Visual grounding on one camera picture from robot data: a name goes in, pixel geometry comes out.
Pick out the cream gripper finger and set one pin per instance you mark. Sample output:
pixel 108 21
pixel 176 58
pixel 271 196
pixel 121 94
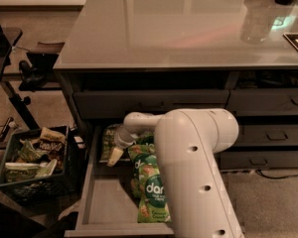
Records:
pixel 115 155

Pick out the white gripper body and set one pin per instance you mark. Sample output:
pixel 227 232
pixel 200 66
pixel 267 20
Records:
pixel 121 139

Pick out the green jalapeno chip bag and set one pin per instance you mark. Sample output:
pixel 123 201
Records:
pixel 108 144

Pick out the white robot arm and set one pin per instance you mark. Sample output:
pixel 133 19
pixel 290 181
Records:
pixel 186 141

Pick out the dang chip bag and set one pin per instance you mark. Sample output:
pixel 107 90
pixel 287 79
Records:
pixel 146 139
pixel 143 159
pixel 153 207

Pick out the grey top left drawer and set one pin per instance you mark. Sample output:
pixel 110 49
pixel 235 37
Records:
pixel 108 104

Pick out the open grey middle drawer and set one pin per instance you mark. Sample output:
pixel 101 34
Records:
pixel 107 208

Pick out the dark red snack bag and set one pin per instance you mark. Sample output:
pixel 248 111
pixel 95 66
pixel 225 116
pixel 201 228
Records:
pixel 53 150

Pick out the front dang chip bag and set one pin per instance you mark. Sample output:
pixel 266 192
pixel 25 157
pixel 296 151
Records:
pixel 153 207

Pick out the white green snack bag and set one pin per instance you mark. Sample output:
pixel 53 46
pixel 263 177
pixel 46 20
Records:
pixel 47 170

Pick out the brown snack bag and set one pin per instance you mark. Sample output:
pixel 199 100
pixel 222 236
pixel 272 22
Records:
pixel 52 136

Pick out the green snack bag in crate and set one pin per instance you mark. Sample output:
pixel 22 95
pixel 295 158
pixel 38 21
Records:
pixel 29 154

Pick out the grey cabinet with counter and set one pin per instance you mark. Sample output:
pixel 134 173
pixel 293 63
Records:
pixel 194 44

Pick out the pale green snack bag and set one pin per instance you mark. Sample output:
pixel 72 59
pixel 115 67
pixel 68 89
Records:
pixel 20 171

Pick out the grey bottom right drawer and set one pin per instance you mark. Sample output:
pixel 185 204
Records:
pixel 255 160

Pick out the grey top right drawer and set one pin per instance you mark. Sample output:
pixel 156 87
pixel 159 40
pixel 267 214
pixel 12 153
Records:
pixel 263 102

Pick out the dark plastic crate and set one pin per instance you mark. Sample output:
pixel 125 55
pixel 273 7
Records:
pixel 31 190

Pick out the black desk stand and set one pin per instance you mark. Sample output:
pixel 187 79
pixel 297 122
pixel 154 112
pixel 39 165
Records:
pixel 9 38

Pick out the black controller on shelf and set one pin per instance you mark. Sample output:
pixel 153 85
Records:
pixel 31 75

